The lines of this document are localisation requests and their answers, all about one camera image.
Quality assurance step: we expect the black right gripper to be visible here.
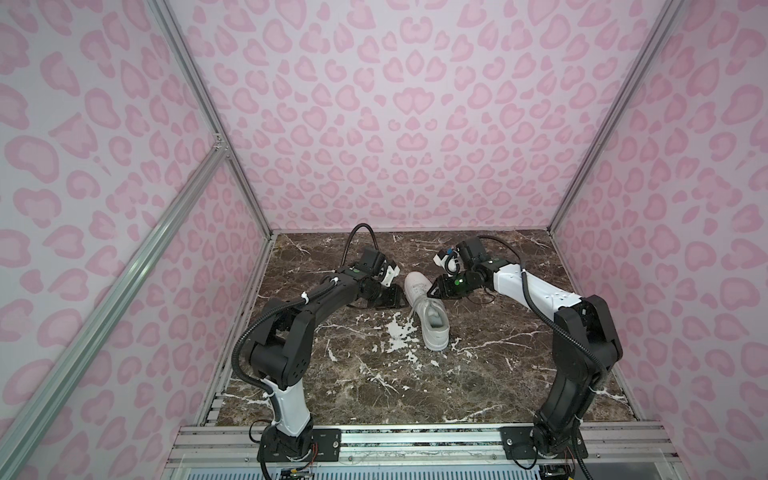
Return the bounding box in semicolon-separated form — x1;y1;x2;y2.
424;267;478;299

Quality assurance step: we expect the white sneaker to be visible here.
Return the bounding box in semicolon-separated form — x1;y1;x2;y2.
404;271;450;351

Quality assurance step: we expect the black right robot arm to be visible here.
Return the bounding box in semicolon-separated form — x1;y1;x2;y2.
427;235;623;458

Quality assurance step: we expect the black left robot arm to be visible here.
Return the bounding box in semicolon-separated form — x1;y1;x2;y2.
231;246;404;459

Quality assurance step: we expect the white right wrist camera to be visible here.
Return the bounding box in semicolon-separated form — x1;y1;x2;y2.
433;248;461;276

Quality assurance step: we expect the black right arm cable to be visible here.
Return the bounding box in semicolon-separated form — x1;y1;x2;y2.
476;235;529;271

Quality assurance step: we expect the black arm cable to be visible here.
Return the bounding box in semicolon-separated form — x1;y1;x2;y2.
476;235;529;271
339;222;380;271

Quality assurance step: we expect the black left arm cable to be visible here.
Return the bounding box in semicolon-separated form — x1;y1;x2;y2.
339;222;380;271

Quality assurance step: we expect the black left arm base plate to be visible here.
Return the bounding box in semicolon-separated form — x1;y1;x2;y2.
258;427;342;463

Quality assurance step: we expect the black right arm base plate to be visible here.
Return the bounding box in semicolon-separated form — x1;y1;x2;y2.
499;426;589;462

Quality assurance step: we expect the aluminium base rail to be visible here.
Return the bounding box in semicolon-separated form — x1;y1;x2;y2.
161;422;688;479

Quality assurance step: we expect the right corner frame post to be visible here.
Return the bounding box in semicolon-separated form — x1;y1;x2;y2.
547;0;688;237

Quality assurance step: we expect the corner frame post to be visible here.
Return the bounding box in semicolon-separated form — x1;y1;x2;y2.
547;0;688;237
147;0;273;238

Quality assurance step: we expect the left corner frame post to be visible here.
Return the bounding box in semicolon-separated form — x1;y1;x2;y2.
147;0;273;238

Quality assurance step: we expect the aluminium diagonal frame strut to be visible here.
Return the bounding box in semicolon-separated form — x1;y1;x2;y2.
1;146;228;479

